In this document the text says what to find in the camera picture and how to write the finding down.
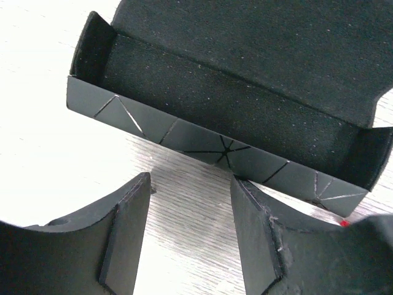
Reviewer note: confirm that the red sunglasses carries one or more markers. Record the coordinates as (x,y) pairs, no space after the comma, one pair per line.
(344,223)

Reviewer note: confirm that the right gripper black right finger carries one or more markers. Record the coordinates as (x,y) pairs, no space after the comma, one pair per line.
(284,251)

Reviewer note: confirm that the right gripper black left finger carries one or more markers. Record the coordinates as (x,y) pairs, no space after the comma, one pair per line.
(94,250)

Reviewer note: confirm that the black sunglasses case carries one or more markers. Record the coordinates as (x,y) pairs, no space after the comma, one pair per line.
(282,93)

